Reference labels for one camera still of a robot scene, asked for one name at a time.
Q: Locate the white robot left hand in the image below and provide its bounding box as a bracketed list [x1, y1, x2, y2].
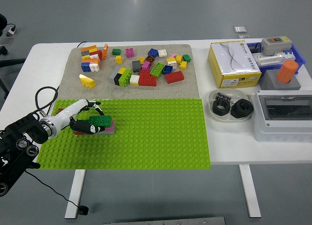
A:
[45, 99, 105, 138]

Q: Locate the dark green long brick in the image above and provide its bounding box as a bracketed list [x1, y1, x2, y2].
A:
[88, 114, 113, 128]

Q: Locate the multicolour brick block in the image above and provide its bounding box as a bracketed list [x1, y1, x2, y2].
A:
[80, 45, 103, 73]

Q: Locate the orange long brick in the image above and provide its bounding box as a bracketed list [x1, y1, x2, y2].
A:
[101, 44, 110, 61]

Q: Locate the lime green studded baseplate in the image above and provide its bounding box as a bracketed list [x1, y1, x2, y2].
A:
[36, 97, 212, 170]

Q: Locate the yellow curved brick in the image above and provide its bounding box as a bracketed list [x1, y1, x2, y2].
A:
[78, 74, 97, 89]

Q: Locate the light grey brick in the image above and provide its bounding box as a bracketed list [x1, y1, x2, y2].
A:
[109, 66, 122, 85]

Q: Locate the lime green long brick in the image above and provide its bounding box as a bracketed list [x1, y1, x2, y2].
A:
[150, 63, 164, 78]
[118, 68, 132, 87]

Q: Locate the red stepped brick block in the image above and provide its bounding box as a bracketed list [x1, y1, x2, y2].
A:
[138, 69, 158, 87]

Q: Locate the red long brick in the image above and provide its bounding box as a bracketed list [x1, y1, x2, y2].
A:
[165, 71, 185, 84]

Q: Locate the grey-brown table mat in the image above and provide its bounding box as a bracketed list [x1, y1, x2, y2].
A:
[59, 44, 201, 100]

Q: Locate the white table leg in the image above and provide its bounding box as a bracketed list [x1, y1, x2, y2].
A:
[64, 169, 87, 220]
[238, 164, 262, 218]

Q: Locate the black office chair base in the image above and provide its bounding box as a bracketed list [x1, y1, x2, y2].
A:
[0, 46, 26, 99]

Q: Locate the grey flat panel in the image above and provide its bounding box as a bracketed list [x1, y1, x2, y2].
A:
[0, 36, 14, 47]

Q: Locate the black round object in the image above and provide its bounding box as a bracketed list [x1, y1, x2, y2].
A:
[0, 13, 8, 37]

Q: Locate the grey metal plate with screws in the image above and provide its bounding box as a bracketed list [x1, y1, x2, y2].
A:
[103, 216, 226, 225]

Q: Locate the small purple circuit board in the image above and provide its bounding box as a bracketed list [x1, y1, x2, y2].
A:
[215, 91, 232, 102]

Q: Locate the small black hex nut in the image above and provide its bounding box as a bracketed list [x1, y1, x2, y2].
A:
[212, 99, 231, 117]

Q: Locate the white and yellow cardboard box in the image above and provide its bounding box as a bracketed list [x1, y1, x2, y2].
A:
[208, 40, 263, 89]

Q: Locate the white dish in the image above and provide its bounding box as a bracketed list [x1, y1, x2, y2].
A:
[208, 88, 252, 123]

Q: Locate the large black hex nut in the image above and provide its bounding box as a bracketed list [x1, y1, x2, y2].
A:
[230, 99, 254, 119]

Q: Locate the grey square block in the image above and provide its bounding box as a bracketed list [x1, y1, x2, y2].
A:
[259, 69, 302, 91]

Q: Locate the white terminal block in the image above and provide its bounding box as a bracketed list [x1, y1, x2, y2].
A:
[252, 51, 295, 67]

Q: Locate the orange cylinder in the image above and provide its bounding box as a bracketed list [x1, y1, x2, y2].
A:
[276, 59, 299, 84]

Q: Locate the blue plastic bin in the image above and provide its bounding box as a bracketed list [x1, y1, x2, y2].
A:
[246, 41, 307, 76]

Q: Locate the black power cord with plug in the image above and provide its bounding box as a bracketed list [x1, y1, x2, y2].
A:
[23, 41, 89, 216]

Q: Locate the grey enclosure with clear lid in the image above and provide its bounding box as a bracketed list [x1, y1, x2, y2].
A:
[253, 90, 312, 143]

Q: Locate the grey switch box red button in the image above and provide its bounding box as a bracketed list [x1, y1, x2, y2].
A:
[261, 36, 293, 56]

